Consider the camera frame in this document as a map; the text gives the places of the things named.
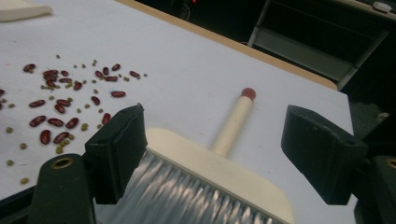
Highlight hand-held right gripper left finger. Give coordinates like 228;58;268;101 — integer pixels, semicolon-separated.
84;103;149;205

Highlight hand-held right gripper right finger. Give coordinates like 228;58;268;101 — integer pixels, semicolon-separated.
280;105;369;206

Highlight cream hand brush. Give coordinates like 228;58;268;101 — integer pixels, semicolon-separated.
96;87;296;224

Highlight green mung beans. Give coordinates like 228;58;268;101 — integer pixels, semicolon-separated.
0;54;149;185

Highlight dark device with red light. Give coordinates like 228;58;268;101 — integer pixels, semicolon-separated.
169;0;200;21

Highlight white round cap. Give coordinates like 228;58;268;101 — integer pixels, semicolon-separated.
372;1;392;14

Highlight cream dustpan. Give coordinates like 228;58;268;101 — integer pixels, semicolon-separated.
0;0;54;22

